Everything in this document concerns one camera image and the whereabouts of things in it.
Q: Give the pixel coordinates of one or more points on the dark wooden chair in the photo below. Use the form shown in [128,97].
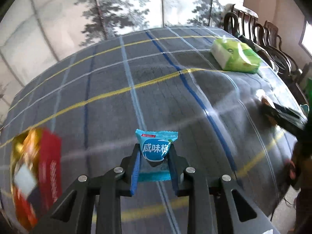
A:
[243,23]
[289,68]

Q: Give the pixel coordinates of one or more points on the red toffee tin box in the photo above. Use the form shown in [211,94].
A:
[35,174]

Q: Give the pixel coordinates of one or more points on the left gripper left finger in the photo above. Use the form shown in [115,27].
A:
[73,211]

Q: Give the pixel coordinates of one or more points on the orange snack bag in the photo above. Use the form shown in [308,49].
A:
[267,106]

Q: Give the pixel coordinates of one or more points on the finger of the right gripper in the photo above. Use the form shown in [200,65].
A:
[290,120]

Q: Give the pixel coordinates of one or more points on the plaid blue grey tablecloth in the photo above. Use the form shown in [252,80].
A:
[161,79]

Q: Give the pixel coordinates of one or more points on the small blue candy packet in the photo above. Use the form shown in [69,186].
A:
[154,148]

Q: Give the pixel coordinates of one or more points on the landscape painted folding screen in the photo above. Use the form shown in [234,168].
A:
[36,34]

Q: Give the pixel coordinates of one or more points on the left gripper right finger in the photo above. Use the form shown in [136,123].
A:
[215,204]

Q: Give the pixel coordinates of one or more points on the green tissue pack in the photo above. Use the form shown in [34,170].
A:
[235,56]

